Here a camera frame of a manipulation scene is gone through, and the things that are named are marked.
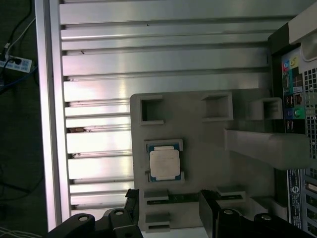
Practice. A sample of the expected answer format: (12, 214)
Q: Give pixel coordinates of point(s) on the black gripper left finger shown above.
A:
(104, 228)

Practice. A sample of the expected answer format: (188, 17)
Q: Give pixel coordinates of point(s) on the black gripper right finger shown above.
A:
(230, 225)

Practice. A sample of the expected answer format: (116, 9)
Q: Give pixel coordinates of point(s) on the silver CPU green substrate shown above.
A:
(164, 163)

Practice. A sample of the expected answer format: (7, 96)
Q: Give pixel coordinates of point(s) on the green RAM stick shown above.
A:
(183, 198)

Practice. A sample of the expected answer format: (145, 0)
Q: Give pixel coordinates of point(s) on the grey plastic parts rack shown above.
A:
(210, 153)

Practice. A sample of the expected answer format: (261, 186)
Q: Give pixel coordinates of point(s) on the black grey PC case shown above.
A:
(307, 111)

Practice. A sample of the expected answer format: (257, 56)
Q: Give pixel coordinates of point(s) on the white power strip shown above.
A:
(21, 65)

